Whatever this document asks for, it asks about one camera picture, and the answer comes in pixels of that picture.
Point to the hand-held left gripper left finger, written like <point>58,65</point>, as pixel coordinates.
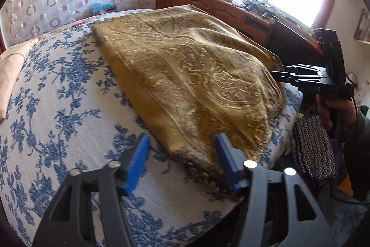
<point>135,166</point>

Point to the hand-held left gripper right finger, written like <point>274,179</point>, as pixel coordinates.
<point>228,163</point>

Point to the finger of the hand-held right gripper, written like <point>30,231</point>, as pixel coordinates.
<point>306,69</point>
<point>292,78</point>

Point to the golden patterned garment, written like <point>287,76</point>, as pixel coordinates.
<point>188,70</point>

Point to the person's right forearm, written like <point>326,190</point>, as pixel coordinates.
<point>360,163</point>

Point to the person's right hand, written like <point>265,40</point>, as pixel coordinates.
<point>349,114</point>

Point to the framed picture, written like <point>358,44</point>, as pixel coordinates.
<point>362,24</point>

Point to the dark dotted cloth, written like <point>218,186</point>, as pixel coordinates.
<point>313,148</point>

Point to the blue floral bedsheet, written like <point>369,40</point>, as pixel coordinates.
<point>72,108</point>

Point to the brown wooden cabinet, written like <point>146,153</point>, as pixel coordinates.
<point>208,6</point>

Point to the pink floral blanket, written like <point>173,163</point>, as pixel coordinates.
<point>83,22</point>

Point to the peach pillow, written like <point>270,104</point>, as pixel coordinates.
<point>13,67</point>

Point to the blue tissue box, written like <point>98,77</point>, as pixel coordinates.
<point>102,8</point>

